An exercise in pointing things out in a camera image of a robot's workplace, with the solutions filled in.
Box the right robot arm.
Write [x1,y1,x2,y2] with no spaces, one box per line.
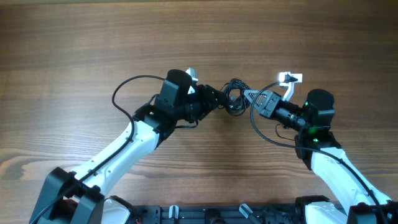
[244,89,397,223]

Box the black USB cable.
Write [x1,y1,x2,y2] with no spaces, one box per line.
[220,77,253,117]

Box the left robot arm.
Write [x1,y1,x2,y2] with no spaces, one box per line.
[30,68,228,223]

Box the right camera black cable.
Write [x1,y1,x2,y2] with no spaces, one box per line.
[249,79,389,224]

